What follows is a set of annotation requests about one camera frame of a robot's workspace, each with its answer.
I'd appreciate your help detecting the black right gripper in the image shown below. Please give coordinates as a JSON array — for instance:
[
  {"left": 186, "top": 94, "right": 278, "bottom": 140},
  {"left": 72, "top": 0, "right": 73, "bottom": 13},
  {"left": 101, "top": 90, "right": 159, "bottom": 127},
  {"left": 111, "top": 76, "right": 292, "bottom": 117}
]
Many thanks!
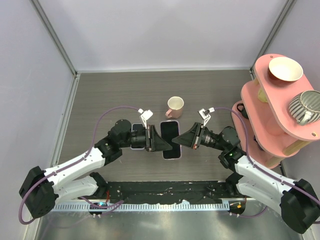
[{"left": 172, "top": 122, "right": 227, "bottom": 152}]

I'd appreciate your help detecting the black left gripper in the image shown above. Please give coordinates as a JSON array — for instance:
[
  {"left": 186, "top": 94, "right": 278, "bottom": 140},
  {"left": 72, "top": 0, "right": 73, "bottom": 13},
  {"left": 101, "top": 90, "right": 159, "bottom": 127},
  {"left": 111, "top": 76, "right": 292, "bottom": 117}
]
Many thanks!
[{"left": 119, "top": 124, "right": 172, "bottom": 152}]

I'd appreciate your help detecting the clear magsafe phone case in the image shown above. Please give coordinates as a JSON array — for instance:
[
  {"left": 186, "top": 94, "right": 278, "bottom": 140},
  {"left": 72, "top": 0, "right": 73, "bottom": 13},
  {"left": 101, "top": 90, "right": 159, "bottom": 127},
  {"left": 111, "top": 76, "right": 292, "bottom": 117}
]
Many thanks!
[{"left": 159, "top": 120, "right": 182, "bottom": 161}]

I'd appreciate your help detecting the lilac phone case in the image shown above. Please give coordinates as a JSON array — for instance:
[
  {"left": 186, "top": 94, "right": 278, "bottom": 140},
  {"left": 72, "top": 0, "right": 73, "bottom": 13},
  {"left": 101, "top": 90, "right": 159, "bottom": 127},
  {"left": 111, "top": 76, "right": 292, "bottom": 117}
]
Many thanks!
[{"left": 131, "top": 123, "right": 146, "bottom": 150}]

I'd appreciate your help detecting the purple phone black screen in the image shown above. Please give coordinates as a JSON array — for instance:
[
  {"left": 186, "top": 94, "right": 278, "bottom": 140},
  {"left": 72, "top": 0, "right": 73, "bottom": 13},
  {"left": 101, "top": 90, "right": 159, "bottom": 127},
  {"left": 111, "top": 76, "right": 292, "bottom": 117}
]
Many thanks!
[{"left": 160, "top": 120, "right": 182, "bottom": 160}]

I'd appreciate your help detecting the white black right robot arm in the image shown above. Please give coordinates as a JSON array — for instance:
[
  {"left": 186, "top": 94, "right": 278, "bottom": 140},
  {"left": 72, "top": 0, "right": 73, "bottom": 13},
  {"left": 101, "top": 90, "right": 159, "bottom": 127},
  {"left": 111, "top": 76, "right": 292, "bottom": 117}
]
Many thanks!
[{"left": 172, "top": 122, "right": 320, "bottom": 234}]

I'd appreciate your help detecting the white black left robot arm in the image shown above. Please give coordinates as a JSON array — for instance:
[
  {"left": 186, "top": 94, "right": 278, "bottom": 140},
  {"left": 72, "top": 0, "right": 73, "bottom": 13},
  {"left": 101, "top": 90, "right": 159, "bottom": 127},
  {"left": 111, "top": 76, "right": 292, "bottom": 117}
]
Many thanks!
[{"left": 19, "top": 119, "right": 172, "bottom": 219}]

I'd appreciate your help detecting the pink mug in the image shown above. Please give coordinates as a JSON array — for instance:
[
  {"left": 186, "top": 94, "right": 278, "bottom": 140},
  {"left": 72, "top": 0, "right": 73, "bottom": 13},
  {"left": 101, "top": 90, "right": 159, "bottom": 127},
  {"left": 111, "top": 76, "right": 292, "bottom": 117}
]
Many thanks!
[{"left": 165, "top": 96, "right": 185, "bottom": 119}]

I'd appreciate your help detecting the dark green mug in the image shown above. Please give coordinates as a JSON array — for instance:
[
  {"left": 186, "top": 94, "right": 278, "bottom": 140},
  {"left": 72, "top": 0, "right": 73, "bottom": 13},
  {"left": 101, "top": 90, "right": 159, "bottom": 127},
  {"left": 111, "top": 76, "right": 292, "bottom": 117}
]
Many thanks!
[{"left": 236, "top": 103, "right": 249, "bottom": 119}]

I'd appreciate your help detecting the pink tiered wooden shelf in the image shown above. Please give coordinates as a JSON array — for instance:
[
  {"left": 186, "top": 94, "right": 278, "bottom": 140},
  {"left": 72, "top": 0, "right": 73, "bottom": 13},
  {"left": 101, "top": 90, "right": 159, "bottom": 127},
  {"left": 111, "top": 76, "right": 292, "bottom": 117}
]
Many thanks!
[{"left": 231, "top": 53, "right": 320, "bottom": 169}]

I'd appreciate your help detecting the white bowl brown outside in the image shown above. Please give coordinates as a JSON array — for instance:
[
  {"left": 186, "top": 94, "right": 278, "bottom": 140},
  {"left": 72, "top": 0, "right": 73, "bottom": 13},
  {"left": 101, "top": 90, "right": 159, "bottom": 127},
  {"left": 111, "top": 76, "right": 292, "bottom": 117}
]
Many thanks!
[{"left": 267, "top": 56, "right": 304, "bottom": 86}]

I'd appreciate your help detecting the grey striped mug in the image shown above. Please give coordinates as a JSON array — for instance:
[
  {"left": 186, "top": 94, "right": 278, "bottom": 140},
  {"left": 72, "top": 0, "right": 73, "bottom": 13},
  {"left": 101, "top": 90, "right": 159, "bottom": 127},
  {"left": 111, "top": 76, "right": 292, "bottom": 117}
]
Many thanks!
[{"left": 288, "top": 90, "right": 320, "bottom": 126}]

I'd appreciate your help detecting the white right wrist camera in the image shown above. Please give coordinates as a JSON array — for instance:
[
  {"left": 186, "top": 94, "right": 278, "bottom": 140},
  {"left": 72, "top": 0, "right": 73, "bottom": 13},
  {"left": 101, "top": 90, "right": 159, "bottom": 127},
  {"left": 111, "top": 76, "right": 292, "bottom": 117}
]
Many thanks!
[{"left": 198, "top": 107, "right": 215, "bottom": 127}]

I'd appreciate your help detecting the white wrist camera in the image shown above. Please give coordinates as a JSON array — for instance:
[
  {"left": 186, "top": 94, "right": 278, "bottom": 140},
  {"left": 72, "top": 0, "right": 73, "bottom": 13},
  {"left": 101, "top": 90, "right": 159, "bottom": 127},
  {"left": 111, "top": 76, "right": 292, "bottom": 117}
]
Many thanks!
[
  {"left": 198, "top": 107, "right": 215, "bottom": 127},
  {"left": 138, "top": 108, "right": 153, "bottom": 129}
]

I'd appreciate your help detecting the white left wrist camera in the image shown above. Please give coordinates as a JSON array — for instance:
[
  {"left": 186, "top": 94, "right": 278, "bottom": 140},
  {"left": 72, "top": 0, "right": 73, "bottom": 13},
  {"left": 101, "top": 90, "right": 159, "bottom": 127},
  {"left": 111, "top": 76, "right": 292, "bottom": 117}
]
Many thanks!
[{"left": 138, "top": 108, "right": 153, "bottom": 129}]

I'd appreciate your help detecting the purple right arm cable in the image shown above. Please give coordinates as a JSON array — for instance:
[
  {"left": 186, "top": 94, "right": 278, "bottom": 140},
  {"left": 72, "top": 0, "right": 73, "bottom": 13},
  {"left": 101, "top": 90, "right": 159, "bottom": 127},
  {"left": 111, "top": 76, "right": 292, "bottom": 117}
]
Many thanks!
[{"left": 212, "top": 107, "right": 320, "bottom": 218}]

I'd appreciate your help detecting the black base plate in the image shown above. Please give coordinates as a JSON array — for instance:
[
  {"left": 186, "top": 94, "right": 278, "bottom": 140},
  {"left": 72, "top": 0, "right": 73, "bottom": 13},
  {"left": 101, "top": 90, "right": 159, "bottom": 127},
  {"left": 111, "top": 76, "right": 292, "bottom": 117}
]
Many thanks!
[{"left": 85, "top": 180, "right": 245, "bottom": 205}]

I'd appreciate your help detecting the white slotted cable duct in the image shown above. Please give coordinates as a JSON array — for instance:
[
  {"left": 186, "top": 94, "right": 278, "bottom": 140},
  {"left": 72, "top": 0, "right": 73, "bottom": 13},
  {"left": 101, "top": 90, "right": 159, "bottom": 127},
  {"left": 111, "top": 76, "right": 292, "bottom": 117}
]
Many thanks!
[{"left": 52, "top": 200, "right": 230, "bottom": 212}]

